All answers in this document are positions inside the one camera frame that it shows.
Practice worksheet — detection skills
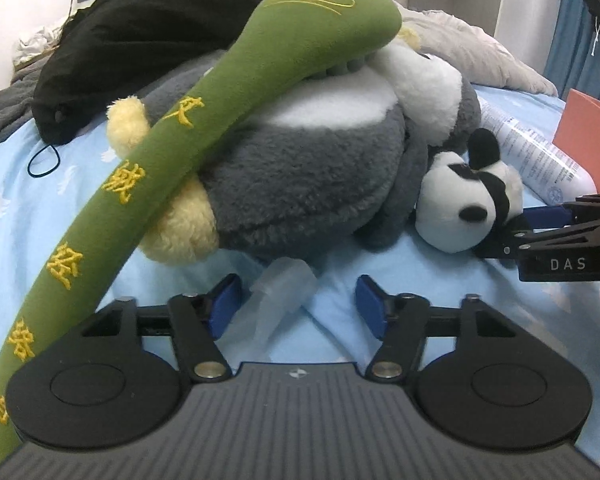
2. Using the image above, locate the green plush stick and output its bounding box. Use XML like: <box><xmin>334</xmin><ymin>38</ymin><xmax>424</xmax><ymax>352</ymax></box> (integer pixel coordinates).
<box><xmin>0</xmin><ymin>0</ymin><xmax>403</xmax><ymax>466</ymax></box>

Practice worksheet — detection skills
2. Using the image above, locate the clear plastic wrapper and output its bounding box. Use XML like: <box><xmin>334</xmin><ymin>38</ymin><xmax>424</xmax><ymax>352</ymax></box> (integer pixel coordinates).
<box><xmin>250</xmin><ymin>257</ymin><xmax>319</xmax><ymax>349</ymax></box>

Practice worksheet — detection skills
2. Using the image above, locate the grey penguin plush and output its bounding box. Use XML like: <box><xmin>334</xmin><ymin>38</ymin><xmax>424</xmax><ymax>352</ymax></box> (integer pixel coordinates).
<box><xmin>105</xmin><ymin>27</ymin><xmax>483</xmax><ymax>266</ymax></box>

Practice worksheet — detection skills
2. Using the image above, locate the pink cardboard box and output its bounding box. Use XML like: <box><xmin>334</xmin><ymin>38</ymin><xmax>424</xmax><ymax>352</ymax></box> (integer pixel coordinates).
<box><xmin>552</xmin><ymin>89</ymin><xmax>600</xmax><ymax>196</ymax></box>

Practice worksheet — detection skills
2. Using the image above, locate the white crumpled cloth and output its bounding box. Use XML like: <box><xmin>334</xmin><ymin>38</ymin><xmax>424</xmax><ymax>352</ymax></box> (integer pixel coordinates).
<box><xmin>12</xmin><ymin>15</ymin><xmax>76</xmax><ymax>67</ymax></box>

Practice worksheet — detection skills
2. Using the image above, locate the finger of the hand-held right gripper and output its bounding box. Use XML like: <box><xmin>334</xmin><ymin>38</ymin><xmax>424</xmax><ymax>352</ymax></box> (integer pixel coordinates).
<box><xmin>522</xmin><ymin>192</ymin><xmax>600</xmax><ymax>234</ymax></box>
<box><xmin>474</xmin><ymin>219</ymin><xmax>600</xmax><ymax>264</ymax></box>

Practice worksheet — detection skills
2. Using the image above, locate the blue curtain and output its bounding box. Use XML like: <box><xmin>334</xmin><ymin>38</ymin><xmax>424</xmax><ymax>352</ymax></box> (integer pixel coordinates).
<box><xmin>544</xmin><ymin>0</ymin><xmax>600</xmax><ymax>103</ymax></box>

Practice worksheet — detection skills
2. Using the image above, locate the black hair tie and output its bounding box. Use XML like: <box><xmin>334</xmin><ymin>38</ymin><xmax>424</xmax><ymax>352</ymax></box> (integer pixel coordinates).
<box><xmin>28</xmin><ymin>145</ymin><xmax>61</xmax><ymax>180</ymax></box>

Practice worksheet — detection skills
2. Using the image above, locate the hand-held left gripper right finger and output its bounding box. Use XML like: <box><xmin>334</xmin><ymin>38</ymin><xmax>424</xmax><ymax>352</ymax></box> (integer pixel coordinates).
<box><xmin>355</xmin><ymin>274</ymin><xmax>523</xmax><ymax>385</ymax></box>

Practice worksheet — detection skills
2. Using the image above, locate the blue star-print bed sheet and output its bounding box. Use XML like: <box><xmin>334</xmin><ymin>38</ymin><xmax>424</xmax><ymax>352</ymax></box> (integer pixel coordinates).
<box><xmin>0</xmin><ymin>85</ymin><xmax>600</xmax><ymax>367</ymax></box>

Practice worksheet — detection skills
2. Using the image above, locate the grey duvet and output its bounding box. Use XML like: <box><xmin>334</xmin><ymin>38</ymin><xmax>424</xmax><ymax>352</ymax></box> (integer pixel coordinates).
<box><xmin>395</xmin><ymin>5</ymin><xmax>560</xmax><ymax>98</ymax></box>

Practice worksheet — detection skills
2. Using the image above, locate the small panda plush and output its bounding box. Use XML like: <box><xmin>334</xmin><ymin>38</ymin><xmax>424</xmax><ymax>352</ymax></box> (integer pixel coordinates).
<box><xmin>414</xmin><ymin>127</ymin><xmax>531</xmax><ymax>256</ymax></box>

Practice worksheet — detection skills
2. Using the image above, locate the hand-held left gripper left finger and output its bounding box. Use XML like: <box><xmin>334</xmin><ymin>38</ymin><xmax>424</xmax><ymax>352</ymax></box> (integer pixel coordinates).
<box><xmin>77</xmin><ymin>274</ymin><xmax>242</xmax><ymax>385</ymax></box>

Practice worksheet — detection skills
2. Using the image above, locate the black clothing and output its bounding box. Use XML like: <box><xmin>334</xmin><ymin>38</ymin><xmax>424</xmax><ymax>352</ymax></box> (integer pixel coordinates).
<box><xmin>32</xmin><ymin>0</ymin><xmax>301</xmax><ymax>146</ymax></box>

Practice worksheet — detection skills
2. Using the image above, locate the dark grey blanket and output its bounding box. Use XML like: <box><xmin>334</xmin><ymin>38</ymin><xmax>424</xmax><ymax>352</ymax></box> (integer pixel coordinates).
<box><xmin>0</xmin><ymin>65</ymin><xmax>46</xmax><ymax>147</ymax></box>

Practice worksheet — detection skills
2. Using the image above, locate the white spray bottle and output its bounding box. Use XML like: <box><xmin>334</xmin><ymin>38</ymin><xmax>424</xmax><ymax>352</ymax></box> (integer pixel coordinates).
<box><xmin>472</xmin><ymin>95</ymin><xmax>598</xmax><ymax>206</ymax></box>

